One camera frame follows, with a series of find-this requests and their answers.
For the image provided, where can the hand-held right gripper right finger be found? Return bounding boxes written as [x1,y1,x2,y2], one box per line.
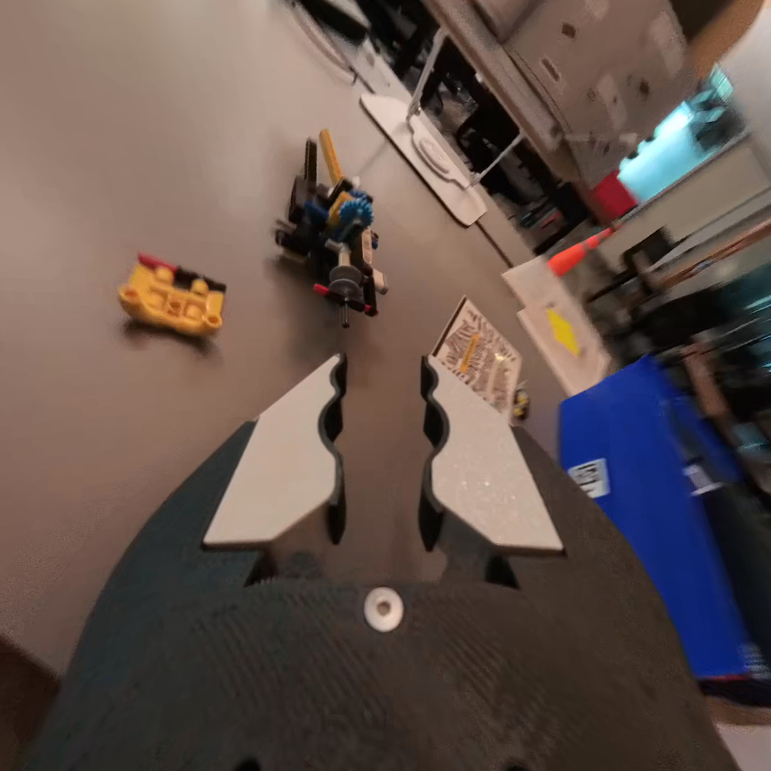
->
[419,355,565,555]

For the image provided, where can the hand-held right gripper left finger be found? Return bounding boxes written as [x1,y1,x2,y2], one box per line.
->
[204,354,348,547]

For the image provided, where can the lego vehicle chassis assembly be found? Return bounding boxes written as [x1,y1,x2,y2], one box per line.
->
[273,128,390,330]

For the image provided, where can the yellow and black lego subassembly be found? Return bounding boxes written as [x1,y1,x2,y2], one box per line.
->
[117,252,228,335]

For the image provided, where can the zebra striped sticker sheet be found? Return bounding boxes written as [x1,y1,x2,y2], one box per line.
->
[432,294,523,417]

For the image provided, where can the yellow sticky note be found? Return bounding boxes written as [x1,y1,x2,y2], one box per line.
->
[545,306,583,357]

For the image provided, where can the blue plastic bin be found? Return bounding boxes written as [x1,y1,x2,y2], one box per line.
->
[557,353,761,683]

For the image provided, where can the stack of clear paper sleeves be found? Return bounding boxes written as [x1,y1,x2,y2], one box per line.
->
[501,258,612,400]

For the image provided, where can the orange traffic cone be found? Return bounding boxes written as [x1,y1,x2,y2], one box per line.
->
[546,227,616,278]

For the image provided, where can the red fabric bin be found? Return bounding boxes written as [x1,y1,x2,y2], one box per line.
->
[589,171,640,210]

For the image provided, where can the white book stand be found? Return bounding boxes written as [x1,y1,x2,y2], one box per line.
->
[359,27,640,228]

